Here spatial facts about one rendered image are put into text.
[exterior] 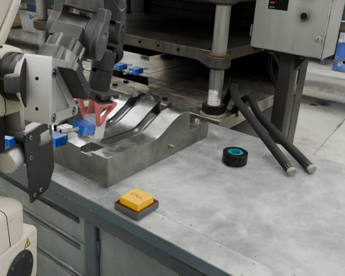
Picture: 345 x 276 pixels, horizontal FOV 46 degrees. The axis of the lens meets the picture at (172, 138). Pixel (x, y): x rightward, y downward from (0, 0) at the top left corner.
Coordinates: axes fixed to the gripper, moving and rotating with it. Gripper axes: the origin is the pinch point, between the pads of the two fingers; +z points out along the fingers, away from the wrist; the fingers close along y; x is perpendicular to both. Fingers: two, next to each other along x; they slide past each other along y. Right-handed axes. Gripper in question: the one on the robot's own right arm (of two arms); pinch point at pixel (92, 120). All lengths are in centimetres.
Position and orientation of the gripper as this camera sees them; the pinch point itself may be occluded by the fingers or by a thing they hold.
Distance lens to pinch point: 113.0
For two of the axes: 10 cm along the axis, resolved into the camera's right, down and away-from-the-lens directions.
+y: -7.8, -4.0, 4.9
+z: -2.4, 9.1, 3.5
